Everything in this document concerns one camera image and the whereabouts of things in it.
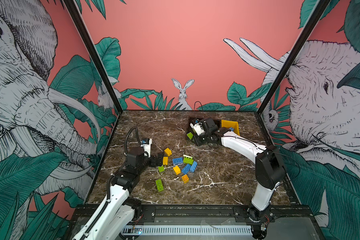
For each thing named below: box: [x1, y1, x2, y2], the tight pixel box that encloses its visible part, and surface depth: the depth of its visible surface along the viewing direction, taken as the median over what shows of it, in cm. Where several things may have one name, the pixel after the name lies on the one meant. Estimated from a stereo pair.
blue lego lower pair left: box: [181, 163, 192, 175], surface depth 91 cm
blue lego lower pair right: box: [189, 161, 198, 173], surface depth 90 cm
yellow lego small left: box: [162, 156, 169, 166], surface depth 92 cm
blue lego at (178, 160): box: [172, 157, 183, 165], surface depth 95 cm
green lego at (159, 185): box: [155, 178, 164, 192], surface depth 84 cm
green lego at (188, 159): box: [183, 155, 194, 166], surface depth 95 cm
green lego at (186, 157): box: [183, 154, 194, 161], surface depth 95 cm
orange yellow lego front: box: [181, 174, 190, 184], surface depth 85 cm
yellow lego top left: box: [164, 147, 173, 157], surface depth 97 cm
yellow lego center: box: [173, 165, 181, 175], surface depth 90 cm
